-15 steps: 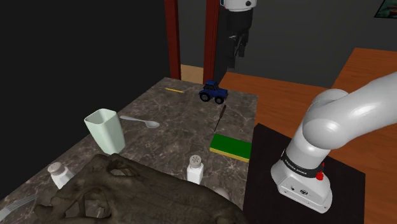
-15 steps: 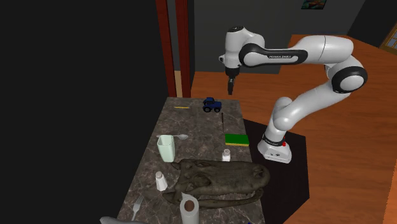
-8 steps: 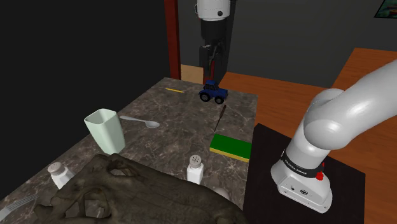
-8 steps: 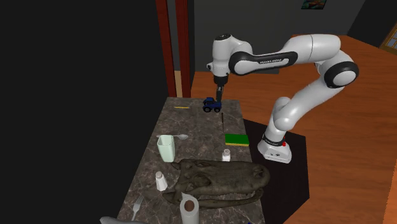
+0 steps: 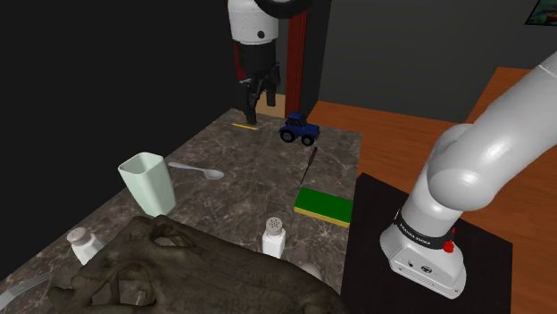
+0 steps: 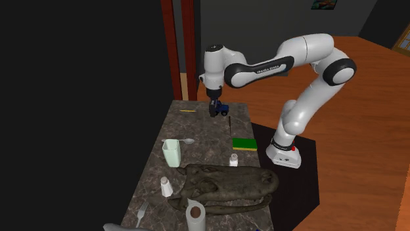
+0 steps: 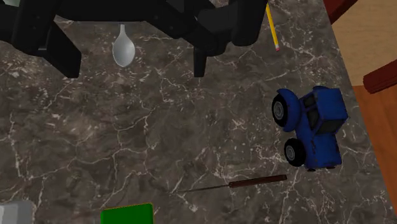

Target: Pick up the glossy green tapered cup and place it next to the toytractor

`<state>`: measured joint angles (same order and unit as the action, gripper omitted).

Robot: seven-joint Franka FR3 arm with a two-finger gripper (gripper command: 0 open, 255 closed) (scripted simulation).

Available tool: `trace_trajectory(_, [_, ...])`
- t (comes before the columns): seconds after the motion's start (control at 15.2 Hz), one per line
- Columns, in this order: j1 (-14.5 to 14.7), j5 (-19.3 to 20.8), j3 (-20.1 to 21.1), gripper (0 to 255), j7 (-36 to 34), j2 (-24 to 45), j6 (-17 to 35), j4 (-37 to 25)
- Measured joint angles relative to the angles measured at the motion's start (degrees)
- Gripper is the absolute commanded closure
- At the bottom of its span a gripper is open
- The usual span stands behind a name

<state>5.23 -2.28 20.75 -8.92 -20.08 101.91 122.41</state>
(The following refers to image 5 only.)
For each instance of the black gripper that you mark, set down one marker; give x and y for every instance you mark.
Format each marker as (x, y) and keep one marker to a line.
(257, 58)

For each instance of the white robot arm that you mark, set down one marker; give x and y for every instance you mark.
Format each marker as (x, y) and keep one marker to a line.
(474, 165)

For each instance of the yellow pencil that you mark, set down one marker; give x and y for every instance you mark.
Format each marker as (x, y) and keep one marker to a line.
(244, 126)

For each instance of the red framed doorway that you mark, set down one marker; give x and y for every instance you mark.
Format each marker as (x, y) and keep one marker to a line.
(296, 65)

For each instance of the blue toy tractor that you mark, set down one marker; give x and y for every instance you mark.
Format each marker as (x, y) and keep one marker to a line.
(299, 128)

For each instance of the dark brown pen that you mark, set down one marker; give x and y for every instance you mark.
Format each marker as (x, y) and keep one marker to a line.
(308, 166)

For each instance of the silver spoon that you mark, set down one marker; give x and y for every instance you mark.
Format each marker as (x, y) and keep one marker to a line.
(212, 174)

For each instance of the green and yellow sponge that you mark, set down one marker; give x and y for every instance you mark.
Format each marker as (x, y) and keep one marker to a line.
(324, 205)

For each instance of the pale green cup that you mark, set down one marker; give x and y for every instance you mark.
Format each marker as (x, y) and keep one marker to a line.
(150, 187)

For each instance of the white salt shaker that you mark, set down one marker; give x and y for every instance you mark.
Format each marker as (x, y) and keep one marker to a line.
(273, 243)
(85, 248)

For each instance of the white round object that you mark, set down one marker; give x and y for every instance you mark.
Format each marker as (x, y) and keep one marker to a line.
(312, 270)

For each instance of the dark animal skull figure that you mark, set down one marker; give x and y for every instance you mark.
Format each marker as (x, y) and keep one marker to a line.
(226, 278)

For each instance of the black robot stand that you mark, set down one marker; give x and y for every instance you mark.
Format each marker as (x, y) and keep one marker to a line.
(374, 269)

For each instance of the silver fork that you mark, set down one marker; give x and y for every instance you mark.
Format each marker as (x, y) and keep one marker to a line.
(21, 289)

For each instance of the wall picture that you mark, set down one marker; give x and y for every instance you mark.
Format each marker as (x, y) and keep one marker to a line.
(544, 12)

